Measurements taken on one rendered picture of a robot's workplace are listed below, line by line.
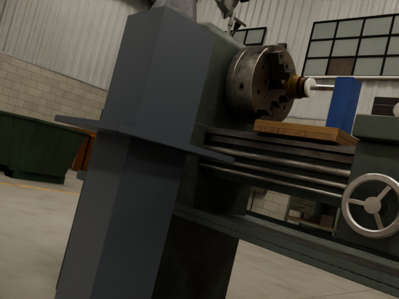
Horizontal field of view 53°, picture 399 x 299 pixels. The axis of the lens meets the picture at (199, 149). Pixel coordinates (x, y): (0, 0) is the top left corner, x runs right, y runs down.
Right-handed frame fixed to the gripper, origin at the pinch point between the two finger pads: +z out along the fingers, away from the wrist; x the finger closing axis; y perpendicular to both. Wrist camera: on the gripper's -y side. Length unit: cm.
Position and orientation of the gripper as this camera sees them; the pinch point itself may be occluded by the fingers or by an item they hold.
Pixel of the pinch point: (226, 16)
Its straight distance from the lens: 174.7
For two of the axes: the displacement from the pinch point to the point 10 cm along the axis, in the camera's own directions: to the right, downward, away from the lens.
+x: 7.1, 1.4, -6.9
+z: -2.4, 9.7, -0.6
